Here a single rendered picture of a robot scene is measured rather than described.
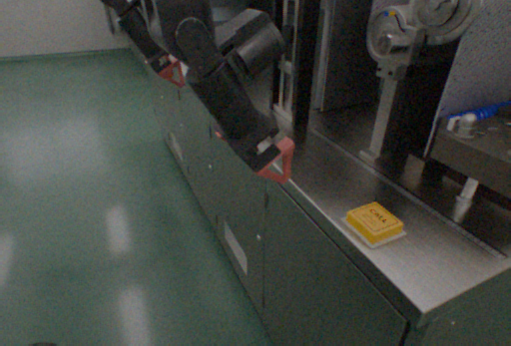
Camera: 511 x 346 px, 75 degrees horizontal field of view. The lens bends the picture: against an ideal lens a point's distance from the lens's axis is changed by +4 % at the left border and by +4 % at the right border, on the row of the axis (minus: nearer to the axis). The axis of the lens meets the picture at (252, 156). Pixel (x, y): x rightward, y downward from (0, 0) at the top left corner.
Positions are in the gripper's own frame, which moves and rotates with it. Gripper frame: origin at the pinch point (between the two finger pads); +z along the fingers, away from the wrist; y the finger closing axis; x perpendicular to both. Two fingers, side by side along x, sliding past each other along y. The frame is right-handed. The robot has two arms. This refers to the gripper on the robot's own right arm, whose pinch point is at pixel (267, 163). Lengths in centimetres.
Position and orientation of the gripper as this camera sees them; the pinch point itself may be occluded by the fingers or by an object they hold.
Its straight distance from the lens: 52.9
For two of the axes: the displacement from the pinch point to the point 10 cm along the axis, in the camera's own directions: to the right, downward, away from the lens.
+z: 4.3, 6.2, 6.5
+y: -4.8, -4.5, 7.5
